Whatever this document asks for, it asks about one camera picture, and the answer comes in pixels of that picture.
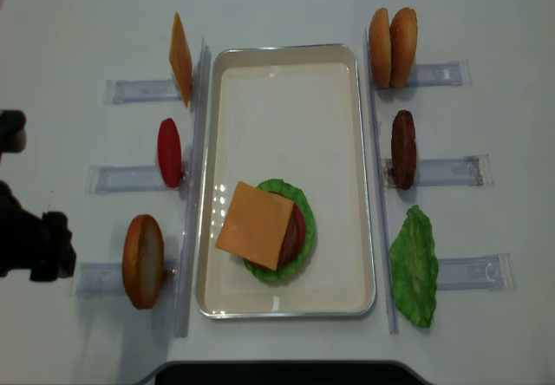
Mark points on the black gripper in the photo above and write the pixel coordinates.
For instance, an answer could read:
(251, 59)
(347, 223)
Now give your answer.
(53, 255)

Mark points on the orange cheese slice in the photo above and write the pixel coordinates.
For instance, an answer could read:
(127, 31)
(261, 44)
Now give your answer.
(181, 60)
(255, 225)

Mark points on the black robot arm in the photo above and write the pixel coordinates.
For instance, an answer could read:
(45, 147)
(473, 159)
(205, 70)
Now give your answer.
(19, 229)

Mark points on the clear tomato holder strip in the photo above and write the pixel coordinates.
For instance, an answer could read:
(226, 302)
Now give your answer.
(124, 179)

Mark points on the upright red tomato slice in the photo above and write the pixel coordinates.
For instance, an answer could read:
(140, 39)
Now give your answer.
(169, 153)

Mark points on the clear cheese holder strip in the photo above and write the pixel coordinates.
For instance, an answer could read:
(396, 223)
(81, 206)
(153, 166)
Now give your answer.
(122, 91)

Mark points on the lettuce leaf in burger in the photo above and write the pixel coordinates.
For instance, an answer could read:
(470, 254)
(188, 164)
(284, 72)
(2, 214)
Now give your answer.
(294, 252)

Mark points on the upright orange cheese slice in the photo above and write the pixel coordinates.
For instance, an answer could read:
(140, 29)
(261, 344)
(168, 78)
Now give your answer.
(181, 60)

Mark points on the tomato slice in burger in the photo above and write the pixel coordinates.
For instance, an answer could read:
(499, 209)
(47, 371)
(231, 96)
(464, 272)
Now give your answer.
(301, 227)

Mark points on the meat patty in burger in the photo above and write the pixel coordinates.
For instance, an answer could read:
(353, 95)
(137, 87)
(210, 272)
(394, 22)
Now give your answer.
(278, 244)

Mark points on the upright green lettuce leaf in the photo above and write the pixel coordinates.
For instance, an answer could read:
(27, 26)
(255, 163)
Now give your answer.
(414, 269)

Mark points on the upright brown meat patty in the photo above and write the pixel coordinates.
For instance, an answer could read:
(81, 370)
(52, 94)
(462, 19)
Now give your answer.
(403, 150)

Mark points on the clear lettuce holder strip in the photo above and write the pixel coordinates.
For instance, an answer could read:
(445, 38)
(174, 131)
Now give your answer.
(492, 272)

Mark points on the clear left bun holder strip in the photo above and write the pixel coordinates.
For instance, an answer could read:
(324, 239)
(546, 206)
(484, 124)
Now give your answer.
(96, 279)

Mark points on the clear bun holder strip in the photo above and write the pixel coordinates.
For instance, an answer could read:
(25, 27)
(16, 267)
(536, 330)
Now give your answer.
(96, 279)
(455, 73)

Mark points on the upright bun half left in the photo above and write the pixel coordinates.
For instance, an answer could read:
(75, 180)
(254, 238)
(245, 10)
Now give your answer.
(143, 262)

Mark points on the white rectangular metal tray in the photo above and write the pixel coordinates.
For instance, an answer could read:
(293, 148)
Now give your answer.
(295, 114)

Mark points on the far sesame bun half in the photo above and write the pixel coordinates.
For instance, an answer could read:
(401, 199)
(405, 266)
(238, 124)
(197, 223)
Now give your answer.
(380, 48)

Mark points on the sesame bun half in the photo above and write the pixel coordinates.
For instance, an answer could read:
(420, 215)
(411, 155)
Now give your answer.
(380, 48)
(403, 34)

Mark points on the near sesame bun half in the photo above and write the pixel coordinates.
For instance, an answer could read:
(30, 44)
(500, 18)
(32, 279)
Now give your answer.
(403, 34)

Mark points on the clear patty holder strip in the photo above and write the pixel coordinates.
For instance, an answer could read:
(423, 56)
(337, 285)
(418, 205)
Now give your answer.
(471, 170)

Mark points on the clear right bun holder strip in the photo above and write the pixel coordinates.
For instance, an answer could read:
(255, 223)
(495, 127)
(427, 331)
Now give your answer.
(455, 73)

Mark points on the left long clear acrylic rail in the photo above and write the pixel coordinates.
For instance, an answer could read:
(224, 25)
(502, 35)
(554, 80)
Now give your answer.
(193, 192)

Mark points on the long clear acrylic rail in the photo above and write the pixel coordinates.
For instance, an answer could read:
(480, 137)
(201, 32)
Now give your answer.
(393, 325)
(193, 192)

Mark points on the right long clear acrylic rail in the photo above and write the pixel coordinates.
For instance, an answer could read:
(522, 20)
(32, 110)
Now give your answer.
(393, 325)

